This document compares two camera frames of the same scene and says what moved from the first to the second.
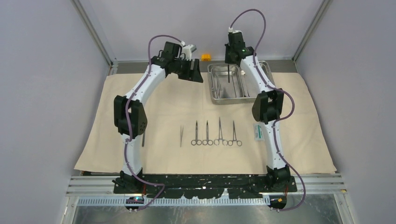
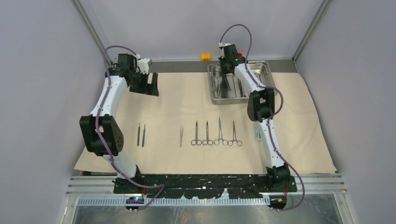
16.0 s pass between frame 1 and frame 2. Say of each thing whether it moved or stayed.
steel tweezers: stayed
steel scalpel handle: stayed
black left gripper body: moved
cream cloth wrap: stayed
